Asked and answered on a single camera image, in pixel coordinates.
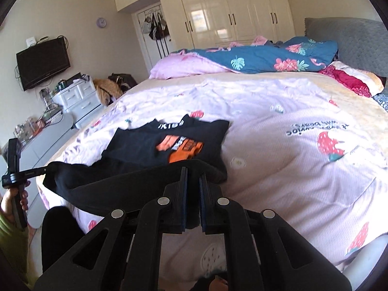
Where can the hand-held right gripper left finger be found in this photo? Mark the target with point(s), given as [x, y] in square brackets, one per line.
[184, 206]

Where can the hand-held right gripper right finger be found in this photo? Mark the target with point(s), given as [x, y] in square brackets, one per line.
[202, 206]

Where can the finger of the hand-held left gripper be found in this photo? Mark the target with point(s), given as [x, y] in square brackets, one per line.
[33, 172]

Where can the plain black garment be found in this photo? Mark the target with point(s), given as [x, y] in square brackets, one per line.
[121, 185]

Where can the person's left forearm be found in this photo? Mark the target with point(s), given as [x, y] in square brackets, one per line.
[9, 242]

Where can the brown clothes pile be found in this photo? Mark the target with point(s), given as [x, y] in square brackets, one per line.
[106, 89]

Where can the person's left hand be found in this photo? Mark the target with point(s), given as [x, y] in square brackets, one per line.
[6, 206]

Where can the grey rounded desk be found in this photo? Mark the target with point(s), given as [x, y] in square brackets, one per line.
[48, 136]

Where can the dark cloth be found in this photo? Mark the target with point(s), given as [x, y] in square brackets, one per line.
[60, 242]

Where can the white drawer cabinet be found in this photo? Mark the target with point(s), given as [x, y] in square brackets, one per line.
[78, 97]

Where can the bed with pink sheet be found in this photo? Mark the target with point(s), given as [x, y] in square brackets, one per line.
[288, 172]

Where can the blue floral quilt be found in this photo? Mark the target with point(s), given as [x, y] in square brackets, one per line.
[257, 57]

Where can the white door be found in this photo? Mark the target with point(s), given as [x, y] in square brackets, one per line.
[144, 51]

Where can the black striped hanging bag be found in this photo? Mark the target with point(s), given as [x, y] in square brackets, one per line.
[157, 30]

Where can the grey hanging bag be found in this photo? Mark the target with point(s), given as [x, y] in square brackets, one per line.
[165, 25]

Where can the white hanging cap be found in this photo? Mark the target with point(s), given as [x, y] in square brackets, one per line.
[147, 26]

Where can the cream glossy wardrobe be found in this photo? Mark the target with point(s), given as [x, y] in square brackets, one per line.
[227, 15]

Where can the red and white pillow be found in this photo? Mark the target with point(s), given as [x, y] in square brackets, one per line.
[351, 80]

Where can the blue patterned pillow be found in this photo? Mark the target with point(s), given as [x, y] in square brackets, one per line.
[382, 101]

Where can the grey quilted headboard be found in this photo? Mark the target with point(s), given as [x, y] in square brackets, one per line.
[357, 45]

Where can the black wall television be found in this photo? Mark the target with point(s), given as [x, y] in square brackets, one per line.
[42, 63]

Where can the white wall router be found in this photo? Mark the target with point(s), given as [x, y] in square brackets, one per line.
[31, 42]

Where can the purple wall clock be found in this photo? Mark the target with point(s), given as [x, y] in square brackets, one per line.
[101, 22]

